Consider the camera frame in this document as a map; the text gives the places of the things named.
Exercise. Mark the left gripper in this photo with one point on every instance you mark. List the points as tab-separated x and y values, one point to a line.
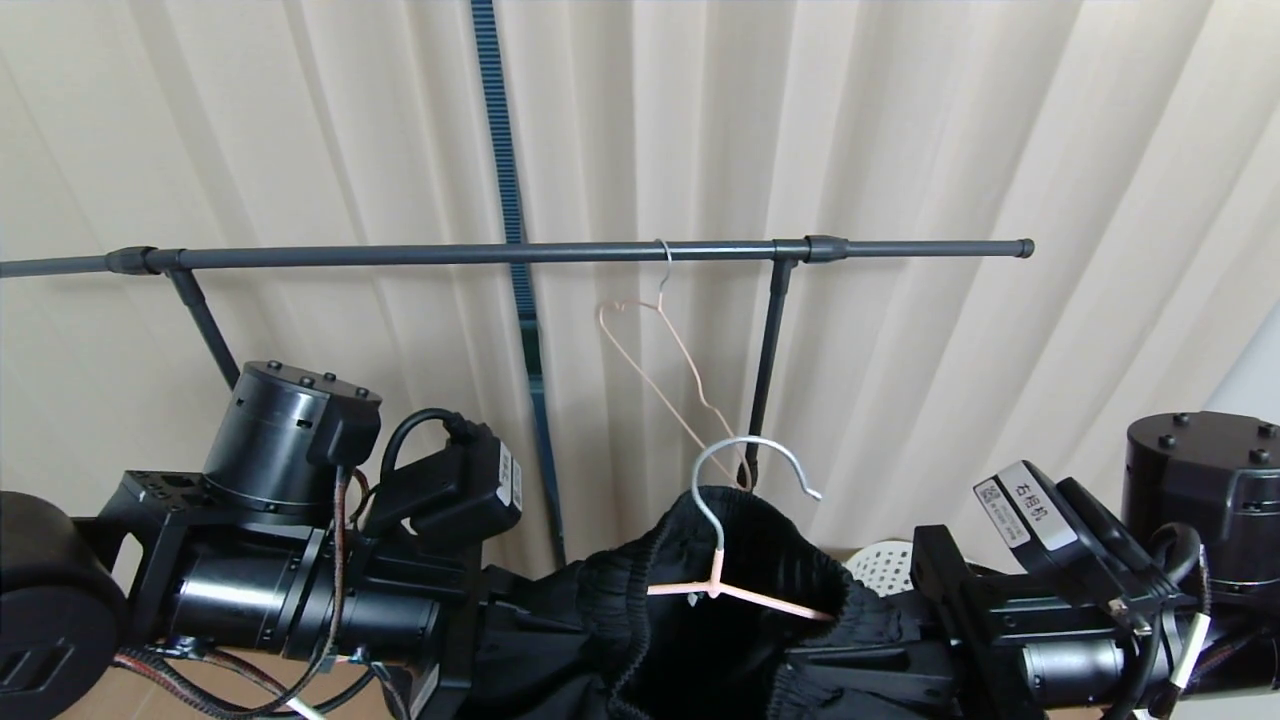
300	610

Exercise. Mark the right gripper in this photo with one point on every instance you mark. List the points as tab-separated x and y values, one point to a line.
1060	660

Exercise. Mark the pink clothes hanger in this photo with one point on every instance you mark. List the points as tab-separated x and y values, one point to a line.
715	570
665	385

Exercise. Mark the black shorts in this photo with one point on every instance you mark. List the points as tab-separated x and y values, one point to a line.
600	640

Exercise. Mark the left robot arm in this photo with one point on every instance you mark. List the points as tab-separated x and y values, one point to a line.
270	450

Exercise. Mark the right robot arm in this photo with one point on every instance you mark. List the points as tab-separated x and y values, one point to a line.
1200	500

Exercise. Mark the white laundry basket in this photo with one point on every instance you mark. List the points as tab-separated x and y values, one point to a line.
885	570

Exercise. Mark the black clothes rack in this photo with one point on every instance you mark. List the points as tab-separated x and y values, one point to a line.
400	254

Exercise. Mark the window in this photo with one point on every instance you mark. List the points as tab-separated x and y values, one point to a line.
500	130

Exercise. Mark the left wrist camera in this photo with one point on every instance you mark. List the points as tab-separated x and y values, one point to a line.
460	490

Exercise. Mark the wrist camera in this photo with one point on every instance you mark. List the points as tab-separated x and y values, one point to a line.
460	490
1060	540

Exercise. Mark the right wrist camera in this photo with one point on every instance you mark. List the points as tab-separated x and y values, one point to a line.
1060	540

